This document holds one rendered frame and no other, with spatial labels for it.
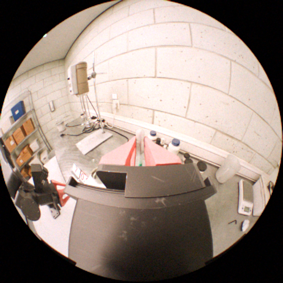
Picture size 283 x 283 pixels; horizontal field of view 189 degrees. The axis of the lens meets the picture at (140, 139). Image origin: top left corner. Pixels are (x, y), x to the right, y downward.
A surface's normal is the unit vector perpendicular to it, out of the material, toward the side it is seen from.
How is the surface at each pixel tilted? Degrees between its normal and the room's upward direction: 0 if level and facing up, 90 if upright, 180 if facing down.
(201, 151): 90
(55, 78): 90
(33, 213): 67
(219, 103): 90
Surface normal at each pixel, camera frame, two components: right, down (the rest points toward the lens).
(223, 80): -0.54, 0.51
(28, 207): 0.92, -0.29
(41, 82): 0.84, 0.33
